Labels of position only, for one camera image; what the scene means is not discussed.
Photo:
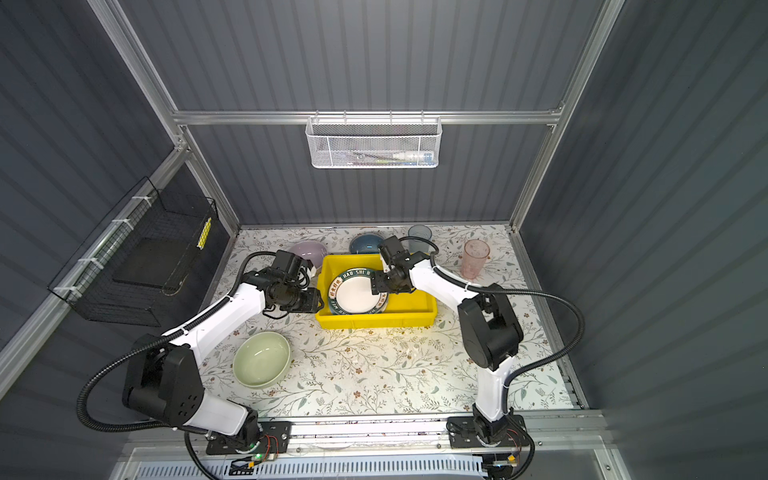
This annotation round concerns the white wire mesh basket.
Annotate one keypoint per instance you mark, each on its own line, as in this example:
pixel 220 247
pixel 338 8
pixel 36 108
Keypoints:
pixel 327 134

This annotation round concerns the yellow tag on basket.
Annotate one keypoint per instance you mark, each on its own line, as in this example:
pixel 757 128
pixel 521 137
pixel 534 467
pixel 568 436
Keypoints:
pixel 204 233

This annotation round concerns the grey translucent cup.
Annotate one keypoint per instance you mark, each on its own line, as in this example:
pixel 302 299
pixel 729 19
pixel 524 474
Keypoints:
pixel 420 237

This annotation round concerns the green ceramic bowl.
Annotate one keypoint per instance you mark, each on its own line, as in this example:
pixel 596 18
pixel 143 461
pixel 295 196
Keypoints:
pixel 263 360

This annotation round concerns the items in white basket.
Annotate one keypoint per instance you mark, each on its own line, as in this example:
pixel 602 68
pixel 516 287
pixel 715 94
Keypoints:
pixel 425 159

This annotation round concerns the yellow plastic bin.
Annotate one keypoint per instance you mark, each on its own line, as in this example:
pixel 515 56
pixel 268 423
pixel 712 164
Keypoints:
pixel 402 310

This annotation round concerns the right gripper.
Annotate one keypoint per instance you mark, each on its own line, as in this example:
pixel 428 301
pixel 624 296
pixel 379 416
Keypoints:
pixel 377 278

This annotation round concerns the black wire basket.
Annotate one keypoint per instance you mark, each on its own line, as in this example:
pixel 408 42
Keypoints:
pixel 145 269

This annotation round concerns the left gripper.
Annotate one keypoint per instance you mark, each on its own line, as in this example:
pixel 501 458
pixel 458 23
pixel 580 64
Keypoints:
pixel 311 304

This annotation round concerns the dark blue ceramic bowl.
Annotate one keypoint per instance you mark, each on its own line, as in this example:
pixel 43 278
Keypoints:
pixel 366 243

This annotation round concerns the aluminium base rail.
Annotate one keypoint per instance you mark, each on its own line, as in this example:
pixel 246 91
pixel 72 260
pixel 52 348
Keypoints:
pixel 388 435

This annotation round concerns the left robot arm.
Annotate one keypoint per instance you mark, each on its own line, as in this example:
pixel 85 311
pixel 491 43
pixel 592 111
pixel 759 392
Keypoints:
pixel 164 382

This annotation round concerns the pink translucent cup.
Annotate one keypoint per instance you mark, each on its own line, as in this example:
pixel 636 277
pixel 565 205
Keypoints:
pixel 475 255

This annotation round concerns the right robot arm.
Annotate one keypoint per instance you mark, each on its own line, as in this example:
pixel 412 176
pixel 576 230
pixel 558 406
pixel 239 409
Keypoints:
pixel 490 330

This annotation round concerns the purple ceramic bowl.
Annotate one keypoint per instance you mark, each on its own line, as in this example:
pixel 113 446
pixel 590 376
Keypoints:
pixel 311 250

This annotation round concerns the green rim lettered plate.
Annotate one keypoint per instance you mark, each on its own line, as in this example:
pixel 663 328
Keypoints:
pixel 350 293

